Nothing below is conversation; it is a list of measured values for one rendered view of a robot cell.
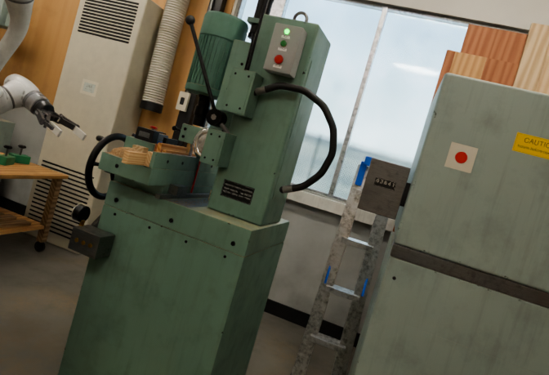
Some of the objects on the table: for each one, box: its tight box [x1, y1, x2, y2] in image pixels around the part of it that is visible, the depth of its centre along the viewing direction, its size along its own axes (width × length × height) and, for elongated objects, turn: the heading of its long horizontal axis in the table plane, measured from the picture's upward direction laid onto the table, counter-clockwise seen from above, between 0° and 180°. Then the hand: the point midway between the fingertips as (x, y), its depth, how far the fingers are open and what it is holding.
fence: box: [149, 151, 218, 173], centre depth 175 cm, size 60×2×6 cm, turn 81°
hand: (71, 134), depth 185 cm, fingers open, 13 cm apart
